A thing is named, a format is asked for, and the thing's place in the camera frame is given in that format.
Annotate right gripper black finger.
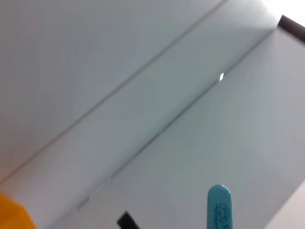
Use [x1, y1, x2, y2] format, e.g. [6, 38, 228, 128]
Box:
[116, 210, 140, 229]

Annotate blue scissors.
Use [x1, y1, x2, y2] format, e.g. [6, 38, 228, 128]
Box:
[207, 184, 232, 229]

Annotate yellow plastic storage bin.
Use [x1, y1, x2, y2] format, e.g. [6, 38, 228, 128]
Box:
[0, 192, 37, 229]

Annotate dark ceiling beam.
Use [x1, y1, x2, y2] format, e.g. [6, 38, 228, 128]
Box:
[277, 14, 305, 44]

